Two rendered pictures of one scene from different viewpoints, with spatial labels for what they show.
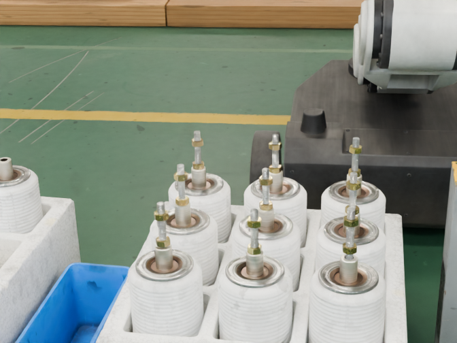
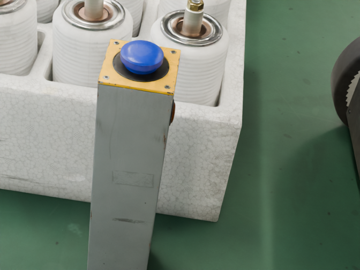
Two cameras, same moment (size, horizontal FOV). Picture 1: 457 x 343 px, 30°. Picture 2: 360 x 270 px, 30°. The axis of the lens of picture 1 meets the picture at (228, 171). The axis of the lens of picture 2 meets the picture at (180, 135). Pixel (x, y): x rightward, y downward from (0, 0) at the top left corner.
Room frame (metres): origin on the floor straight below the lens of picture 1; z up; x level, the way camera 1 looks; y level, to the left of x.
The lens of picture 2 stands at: (1.02, -0.86, 0.69)
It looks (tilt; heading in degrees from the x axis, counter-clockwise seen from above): 42 degrees down; 79
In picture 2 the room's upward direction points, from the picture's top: 10 degrees clockwise
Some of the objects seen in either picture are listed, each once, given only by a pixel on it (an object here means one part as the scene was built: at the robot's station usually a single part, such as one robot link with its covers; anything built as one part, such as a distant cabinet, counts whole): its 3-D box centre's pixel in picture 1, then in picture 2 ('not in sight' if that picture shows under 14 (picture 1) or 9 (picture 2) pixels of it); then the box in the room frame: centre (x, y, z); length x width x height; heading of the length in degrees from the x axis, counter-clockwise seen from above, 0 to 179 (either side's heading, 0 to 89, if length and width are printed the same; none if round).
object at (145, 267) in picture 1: (164, 265); not in sight; (0.95, 0.09, 0.25); 0.08 x 0.08 x 0.01
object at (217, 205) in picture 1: (201, 236); not in sight; (1.18, 0.05, 0.16); 0.10 x 0.10 x 0.18
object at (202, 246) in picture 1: (185, 276); not in sight; (1.06, 0.07, 0.16); 0.10 x 0.10 x 0.18
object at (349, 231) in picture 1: (349, 235); not in sight; (0.91, -0.15, 0.31); 0.01 x 0.01 x 0.08
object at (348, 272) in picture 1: (348, 269); not in sight; (0.91, -0.15, 0.26); 0.02 x 0.02 x 0.03
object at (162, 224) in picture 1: (162, 229); not in sight; (0.95, 0.09, 0.30); 0.01 x 0.01 x 0.08
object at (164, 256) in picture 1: (164, 256); not in sight; (0.95, 0.09, 0.26); 0.02 x 0.02 x 0.03
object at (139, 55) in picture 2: not in sight; (141, 59); (1.07, -0.35, 0.32); 0.04 x 0.04 x 0.02
